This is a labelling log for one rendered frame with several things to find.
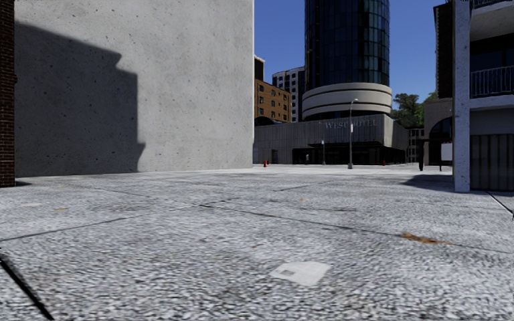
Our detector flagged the grey street lamp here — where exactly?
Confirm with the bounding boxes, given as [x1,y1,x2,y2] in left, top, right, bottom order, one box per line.
[347,98,359,170]

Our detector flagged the white balcony building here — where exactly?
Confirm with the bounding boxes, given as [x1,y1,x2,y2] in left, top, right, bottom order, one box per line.
[452,0,514,194]

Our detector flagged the brown brick building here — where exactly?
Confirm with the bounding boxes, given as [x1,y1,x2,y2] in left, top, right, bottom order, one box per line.
[254,55,292,125]

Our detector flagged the grey arched building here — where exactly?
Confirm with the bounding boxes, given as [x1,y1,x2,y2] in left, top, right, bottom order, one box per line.
[422,1,454,167]

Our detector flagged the glass tower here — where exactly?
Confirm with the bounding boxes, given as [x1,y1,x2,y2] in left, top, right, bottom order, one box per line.
[252,0,410,166]

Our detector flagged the pale concrete building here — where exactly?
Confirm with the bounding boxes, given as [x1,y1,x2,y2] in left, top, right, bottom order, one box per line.
[13,0,255,179]

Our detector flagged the white apartment building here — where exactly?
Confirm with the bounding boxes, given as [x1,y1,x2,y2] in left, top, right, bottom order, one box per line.
[272,66,307,123]

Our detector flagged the trees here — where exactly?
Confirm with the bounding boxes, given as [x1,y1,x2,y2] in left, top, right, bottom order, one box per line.
[391,91,439,130]

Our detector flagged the red brick building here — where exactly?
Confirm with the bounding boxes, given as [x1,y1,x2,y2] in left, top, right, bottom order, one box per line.
[0,0,18,189]

